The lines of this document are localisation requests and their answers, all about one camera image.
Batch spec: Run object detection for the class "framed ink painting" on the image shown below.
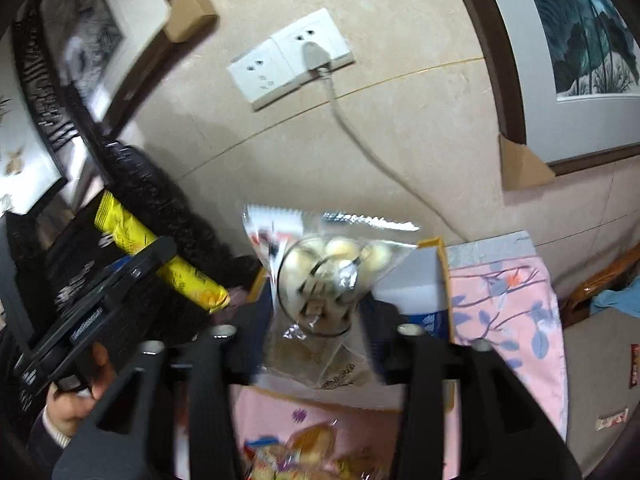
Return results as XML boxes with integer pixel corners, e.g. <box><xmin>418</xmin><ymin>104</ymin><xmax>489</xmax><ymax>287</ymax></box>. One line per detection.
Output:
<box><xmin>37</xmin><ymin>0</ymin><xmax>219</xmax><ymax>122</ymax></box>

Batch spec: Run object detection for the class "person's left forearm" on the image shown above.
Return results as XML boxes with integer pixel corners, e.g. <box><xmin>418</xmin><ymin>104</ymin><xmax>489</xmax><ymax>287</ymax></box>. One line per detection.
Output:
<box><xmin>27</xmin><ymin>405</ymin><xmax>76</xmax><ymax>463</ymax></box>

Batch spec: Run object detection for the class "blue snack packet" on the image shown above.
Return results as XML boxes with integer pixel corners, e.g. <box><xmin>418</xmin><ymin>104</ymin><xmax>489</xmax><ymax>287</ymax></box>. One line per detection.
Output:
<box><xmin>407</xmin><ymin>310</ymin><xmax>454</xmax><ymax>344</ymax></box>

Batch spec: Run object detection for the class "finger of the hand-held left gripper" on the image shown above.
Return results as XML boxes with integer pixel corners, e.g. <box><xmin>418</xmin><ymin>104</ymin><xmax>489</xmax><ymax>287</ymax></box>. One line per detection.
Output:
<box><xmin>106</xmin><ymin>236</ymin><xmax>180</xmax><ymax>287</ymax></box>

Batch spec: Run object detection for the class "yellow cardboard box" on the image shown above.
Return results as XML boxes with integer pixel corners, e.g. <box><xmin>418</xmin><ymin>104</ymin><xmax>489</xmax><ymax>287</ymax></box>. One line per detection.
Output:
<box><xmin>245</xmin><ymin>236</ymin><xmax>463</xmax><ymax>413</ymax></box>

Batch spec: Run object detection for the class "cardboard corner protector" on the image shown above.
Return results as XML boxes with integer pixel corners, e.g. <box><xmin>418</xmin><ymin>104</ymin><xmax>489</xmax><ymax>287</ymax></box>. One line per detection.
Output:
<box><xmin>164</xmin><ymin>0</ymin><xmax>219</xmax><ymax>44</ymax></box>
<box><xmin>497</xmin><ymin>132</ymin><xmax>557</xmax><ymax>192</ymax></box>

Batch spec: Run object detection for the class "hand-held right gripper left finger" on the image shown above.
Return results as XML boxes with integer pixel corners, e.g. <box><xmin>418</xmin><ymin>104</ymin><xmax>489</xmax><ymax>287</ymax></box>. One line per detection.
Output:
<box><xmin>52</xmin><ymin>302</ymin><xmax>273</xmax><ymax>480</ymax></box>

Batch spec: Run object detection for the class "wooden chair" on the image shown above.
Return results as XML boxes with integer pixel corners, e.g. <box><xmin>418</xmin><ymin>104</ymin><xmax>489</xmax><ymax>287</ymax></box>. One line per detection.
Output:
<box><xmin>560</xmin><ymin>242</ymin><xmax>640</xmax><ymax>326</ymax></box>

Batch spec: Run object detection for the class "small pink candy packet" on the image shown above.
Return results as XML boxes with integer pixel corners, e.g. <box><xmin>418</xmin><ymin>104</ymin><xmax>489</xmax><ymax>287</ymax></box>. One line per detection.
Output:
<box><xmin>595</xmin><ymin>408</ymin><xmax>630</xmax><ymax>431</ymax></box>

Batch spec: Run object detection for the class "grey power cable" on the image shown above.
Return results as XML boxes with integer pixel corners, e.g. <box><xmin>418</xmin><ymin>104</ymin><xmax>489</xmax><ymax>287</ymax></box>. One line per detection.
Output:
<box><xmin>320</xmin><ymin>72</ymin><xmax>469</xmax><ymax>244</ymax></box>

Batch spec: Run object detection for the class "framed lotus painting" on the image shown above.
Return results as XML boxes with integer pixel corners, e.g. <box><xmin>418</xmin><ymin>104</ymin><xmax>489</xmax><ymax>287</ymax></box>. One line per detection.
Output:
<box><xmin>442</xmin><ymin>0</ymin><xmax>640</xmax><ymax>177</ymax></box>

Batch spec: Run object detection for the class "grey seat cushion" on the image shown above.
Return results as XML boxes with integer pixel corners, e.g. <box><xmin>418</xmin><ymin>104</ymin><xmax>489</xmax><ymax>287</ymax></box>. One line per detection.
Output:
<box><xmin>562</xmin><ymin>305</ymin><xmax>640</xmax><ymax>477</ymax></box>

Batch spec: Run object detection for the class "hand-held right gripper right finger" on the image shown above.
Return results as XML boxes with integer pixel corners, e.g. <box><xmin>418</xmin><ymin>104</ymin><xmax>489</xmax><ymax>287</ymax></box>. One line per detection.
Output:
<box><xmin>357</xmin><ymin>295</ymin><xmax>581</xmax><ymax>480</ymax></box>

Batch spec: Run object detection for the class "black carved picture frame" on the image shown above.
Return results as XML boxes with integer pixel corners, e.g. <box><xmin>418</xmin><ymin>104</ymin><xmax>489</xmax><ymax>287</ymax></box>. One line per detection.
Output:
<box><xmin>0</xmin><ymin>5</ymin><xmax>83</xmax><ymax>217</ymax></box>

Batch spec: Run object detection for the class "brown bread packet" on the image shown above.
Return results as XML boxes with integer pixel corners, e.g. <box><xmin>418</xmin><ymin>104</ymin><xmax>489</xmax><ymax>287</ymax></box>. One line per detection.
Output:
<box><xmin>240</xmin><ymin>419</ymin><xmax>392</xmax><ymax>480</ymax></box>

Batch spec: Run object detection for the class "blue cloth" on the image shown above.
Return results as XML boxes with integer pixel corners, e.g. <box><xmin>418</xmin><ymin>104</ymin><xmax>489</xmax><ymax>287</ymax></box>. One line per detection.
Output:
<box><xmin>590</xmin><ymin>287</ymin><xmax>640</xmax><ymax>317</ymax></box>

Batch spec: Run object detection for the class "person's left hand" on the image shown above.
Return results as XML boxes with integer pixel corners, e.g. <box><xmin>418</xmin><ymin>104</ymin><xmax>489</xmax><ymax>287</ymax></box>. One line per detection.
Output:
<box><xmin>47</xmin><ymin>342</ymin><xmax>119</xmax><ymax>437</ymax></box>

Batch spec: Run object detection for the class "pink floral cloth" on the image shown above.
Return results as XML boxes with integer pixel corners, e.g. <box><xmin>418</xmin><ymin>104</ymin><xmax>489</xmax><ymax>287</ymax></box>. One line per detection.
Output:
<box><xmin>235</xmin><ymin>232</ymin><xmax>569</xmax><ymax>480</ymax></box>

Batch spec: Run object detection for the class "grey plug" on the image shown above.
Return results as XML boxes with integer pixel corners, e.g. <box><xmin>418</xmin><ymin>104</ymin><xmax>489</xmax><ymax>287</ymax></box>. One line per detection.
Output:
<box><xmin>300</xmin><ymin>40</ymin><xmax>334</xmax><ymax>79</ymax></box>

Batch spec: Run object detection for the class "white wall socket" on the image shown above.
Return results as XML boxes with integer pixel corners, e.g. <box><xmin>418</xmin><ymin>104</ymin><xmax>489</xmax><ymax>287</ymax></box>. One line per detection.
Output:
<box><xmin>270</xmin><ymin>7</ymin><xmax>357</xmax><ymax>87</ymax></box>
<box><xmin>226</xmin><ymin>39</ymin><xmax>302</xmax><ymax>112</ymax></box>

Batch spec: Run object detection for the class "clear bag of white balls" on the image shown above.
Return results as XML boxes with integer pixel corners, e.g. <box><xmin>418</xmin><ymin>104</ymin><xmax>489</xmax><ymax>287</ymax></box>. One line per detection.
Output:
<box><xmin>242</xmin><ymin>204</ymin><xmax>422</xmax><ymax>392</ymax></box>

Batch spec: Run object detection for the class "yellow snack packet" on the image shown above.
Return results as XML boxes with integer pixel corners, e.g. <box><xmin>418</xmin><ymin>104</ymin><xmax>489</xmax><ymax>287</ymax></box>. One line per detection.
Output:
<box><xmin>95</xmin><ymin>191</ymin><xmax>231</xmax><ymax>314</ymax></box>

